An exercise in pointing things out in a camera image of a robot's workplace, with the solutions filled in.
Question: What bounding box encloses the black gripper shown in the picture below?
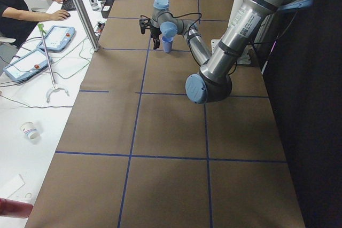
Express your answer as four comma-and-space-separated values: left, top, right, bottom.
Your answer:
150, 25, 162, 50

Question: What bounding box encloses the light blue ribbed cup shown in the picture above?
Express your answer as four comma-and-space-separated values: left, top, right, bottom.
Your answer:
162, 36, 174, 53

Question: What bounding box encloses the person right forearm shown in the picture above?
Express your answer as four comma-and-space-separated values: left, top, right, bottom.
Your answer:
2, 7, 53, 22

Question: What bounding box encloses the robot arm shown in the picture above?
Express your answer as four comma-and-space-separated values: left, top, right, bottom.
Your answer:
139, 0, 313, 104

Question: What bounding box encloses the white paper cup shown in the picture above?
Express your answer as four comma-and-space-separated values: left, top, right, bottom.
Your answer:
20, 121, 41, 144

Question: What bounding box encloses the person right hand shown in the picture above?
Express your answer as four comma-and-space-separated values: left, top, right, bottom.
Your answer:
50, 10, 69, 21

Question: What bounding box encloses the black keyboard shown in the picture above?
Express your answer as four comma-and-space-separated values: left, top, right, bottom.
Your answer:
61, 0, 76, 12

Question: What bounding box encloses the upper teach pendant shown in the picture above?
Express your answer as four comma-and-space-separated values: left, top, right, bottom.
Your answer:
38, 23, 75, 52

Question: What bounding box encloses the teach pendant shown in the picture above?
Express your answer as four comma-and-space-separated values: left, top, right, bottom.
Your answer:
3, 49, 48, 82
38, 23, 75, 52

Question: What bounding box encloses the reacher grabber tool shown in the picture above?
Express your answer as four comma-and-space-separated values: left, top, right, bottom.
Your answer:
37, 23, 69, 103

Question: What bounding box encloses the lower teach pendant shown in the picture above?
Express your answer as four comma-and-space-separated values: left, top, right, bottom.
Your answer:
3, 49, 48, 82

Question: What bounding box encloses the person in black shirt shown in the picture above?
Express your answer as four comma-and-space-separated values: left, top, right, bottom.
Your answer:
0, 0, 69, 47

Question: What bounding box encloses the white paper sheet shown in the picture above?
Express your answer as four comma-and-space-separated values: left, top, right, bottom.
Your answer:
0, 174, 25, 199

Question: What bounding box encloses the red bottle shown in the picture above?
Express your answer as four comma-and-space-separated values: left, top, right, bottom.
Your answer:
1, 198, 33, 218

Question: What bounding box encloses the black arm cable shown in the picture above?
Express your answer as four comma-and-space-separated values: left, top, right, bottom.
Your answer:
170, 13, 257, 75

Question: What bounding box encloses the green wire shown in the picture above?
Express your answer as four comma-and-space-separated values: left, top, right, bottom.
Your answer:
10, 34, 96, 79

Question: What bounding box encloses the white pedestal column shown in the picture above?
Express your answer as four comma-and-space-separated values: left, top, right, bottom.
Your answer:
211, 0, 251, 65

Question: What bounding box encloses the aluminium frame post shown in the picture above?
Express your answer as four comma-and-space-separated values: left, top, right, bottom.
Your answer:
73, 0, 99, 52

